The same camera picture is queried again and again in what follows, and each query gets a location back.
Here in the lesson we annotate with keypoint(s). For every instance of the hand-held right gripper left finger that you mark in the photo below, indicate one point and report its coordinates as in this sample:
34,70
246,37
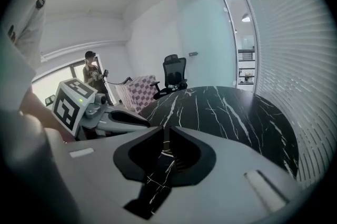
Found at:
105,170

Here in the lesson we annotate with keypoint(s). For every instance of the red white checkered tablecloth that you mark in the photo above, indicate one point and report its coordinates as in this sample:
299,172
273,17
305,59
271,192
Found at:
139,91

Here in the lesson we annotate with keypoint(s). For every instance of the frosted glass door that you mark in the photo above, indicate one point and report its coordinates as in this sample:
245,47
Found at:
205,33

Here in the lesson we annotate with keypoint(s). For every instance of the person's white printed shirt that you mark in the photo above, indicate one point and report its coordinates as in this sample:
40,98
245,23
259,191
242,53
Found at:
29,25

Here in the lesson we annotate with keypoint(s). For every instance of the dome pendant lamp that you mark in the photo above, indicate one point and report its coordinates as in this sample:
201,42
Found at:
246,18

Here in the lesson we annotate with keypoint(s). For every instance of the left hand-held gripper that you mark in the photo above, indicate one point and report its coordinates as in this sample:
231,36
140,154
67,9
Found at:
71,102

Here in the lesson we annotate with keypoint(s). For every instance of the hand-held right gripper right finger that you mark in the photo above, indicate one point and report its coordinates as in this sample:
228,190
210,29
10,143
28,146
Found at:
231,178

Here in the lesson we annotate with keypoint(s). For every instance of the person's left forearm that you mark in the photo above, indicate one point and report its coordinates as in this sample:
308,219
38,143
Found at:
37,104

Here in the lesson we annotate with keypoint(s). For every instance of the black shelf rack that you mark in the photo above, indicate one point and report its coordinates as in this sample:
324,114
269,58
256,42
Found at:
246,56

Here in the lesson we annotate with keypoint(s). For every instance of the black clip-on device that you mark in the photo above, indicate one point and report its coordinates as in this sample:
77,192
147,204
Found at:
40,2

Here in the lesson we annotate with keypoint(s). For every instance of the white venetian blinds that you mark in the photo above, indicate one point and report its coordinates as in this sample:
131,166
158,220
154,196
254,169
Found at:
289,60

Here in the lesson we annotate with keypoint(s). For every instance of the black mesh office chair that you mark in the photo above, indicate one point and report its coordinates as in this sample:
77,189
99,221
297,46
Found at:
173,67

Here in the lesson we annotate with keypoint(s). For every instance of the small black device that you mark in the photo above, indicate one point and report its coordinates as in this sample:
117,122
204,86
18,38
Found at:
127,80

